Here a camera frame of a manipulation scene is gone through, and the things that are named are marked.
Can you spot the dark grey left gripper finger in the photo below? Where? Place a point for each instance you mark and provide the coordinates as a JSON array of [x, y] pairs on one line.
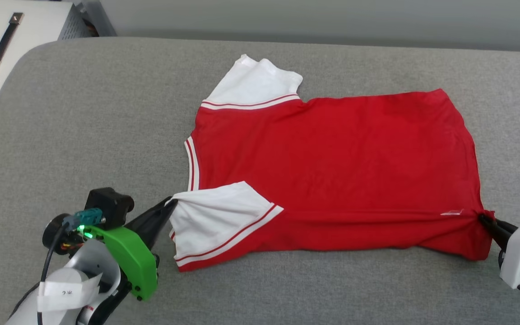
[[149, 214], [156, 228]]

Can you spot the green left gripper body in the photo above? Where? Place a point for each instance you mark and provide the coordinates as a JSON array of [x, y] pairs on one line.
[[136, 262]]

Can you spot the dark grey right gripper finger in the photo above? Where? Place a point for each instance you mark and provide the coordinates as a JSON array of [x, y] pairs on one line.
[[503, 239], [499, 224]]

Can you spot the red and white basketball jersey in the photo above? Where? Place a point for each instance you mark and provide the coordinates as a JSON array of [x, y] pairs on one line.
[[332, 162]]

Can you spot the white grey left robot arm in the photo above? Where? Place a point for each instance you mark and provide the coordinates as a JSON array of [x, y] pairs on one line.
[[97, 262]]

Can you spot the white equipment box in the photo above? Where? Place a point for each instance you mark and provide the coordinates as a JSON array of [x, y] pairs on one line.
[[30, 40]]

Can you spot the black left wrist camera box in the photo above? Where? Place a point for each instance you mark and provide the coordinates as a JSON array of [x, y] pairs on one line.
[[111, 205]]

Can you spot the teal left camera connector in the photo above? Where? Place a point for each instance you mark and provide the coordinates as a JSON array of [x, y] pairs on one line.
[[86, 218]]

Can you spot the grey metal partition post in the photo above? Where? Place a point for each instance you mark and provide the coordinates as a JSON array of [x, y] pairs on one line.
[[97, 18]]

